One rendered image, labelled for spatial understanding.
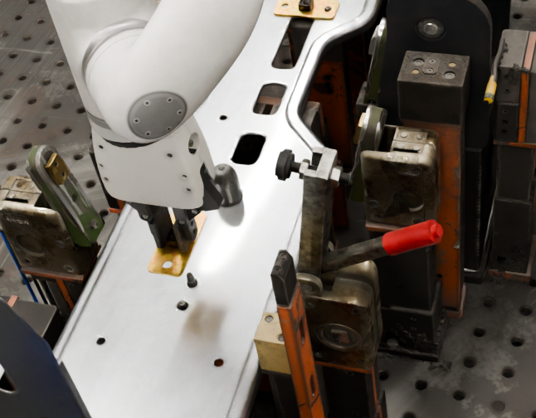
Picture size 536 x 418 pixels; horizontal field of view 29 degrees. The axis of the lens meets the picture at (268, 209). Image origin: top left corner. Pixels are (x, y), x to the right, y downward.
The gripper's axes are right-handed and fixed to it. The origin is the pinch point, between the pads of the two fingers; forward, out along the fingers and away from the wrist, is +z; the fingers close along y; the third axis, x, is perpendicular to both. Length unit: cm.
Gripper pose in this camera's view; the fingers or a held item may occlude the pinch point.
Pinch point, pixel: (172, 226)
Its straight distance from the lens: 104.1
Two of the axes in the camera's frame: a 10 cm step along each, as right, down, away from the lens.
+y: -9.5, -1.3, 2.9
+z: 1.3, 6.6, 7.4
